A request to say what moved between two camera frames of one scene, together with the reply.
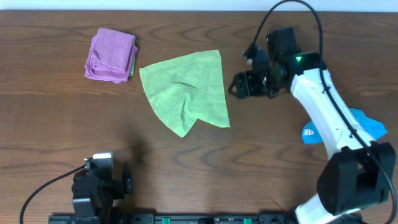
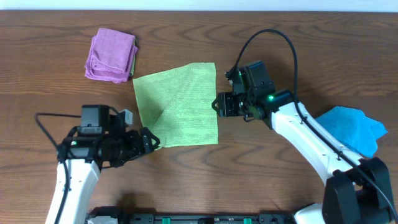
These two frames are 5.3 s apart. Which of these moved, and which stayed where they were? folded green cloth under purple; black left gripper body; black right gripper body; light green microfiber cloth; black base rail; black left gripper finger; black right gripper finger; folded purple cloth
Moved: light green microfiber cloth; black right gripper body; black right gripper finger; black left gripper body; black left gripper finger
Stayed: black base rail; folded green cloth under purple; folded purple cloth
